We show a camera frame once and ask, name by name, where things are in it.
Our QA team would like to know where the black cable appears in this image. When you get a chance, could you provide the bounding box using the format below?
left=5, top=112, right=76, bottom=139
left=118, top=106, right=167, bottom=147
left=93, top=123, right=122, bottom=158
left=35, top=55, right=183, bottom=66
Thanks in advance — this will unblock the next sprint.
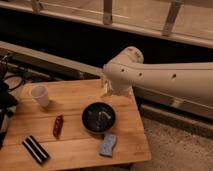
left=3, top=73, right=26, bottom=93

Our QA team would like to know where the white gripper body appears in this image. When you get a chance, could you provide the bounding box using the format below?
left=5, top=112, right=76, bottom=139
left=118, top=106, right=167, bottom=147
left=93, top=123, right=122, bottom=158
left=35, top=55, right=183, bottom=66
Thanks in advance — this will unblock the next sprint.
left=108, top=81, right=131, bottom=96

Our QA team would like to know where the blue sponge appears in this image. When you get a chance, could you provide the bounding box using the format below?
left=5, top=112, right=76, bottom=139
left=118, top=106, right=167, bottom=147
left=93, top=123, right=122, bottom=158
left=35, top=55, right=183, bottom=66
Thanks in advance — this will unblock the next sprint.
left=99, top=134, right=117, bottom=157

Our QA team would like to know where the black ceramic bowl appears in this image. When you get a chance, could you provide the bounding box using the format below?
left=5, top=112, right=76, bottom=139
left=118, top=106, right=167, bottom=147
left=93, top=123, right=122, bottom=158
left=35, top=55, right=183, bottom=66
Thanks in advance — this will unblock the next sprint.
left=82, top=102, right=116, bottom=134

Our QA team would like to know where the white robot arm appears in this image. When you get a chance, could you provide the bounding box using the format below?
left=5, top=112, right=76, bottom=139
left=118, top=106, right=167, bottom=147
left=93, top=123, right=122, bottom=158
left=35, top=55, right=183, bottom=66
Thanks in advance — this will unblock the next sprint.
left=103, top=46, right=213, bottom=107

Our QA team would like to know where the black equipment at left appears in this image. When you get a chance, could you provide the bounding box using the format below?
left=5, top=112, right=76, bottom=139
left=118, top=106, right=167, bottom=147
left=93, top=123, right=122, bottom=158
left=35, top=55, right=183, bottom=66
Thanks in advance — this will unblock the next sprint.
left=0, top=59, right=18, bottom=149

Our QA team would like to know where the red pocket knife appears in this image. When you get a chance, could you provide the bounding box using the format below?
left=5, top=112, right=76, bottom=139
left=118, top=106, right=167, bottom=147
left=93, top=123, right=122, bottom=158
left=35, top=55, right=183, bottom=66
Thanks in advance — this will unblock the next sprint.
left=53, top=115, right=63, bottom=138

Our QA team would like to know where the wooden table board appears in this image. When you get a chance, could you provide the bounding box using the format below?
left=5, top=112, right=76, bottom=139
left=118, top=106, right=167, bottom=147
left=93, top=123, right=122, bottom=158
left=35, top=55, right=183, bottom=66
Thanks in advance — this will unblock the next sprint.
left=0, top=80, right=151, bottom=171

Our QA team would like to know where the black white striped block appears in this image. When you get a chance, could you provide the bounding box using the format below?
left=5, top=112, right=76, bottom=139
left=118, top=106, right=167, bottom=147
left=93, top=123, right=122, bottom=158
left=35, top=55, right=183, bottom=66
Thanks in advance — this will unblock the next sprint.
left=22, top=135, right=50, bottom=165

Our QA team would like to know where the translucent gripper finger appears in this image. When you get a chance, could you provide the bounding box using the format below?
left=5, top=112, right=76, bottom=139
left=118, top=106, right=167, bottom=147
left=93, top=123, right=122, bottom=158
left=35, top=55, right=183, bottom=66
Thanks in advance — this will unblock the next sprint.
left=101, top=77, right=108, bottom=96

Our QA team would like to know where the metal rail frame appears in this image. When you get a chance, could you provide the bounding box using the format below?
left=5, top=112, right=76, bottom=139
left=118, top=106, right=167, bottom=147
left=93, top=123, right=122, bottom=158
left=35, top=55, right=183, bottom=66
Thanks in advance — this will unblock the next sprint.
left=0, top=0, right=213, bottom=49

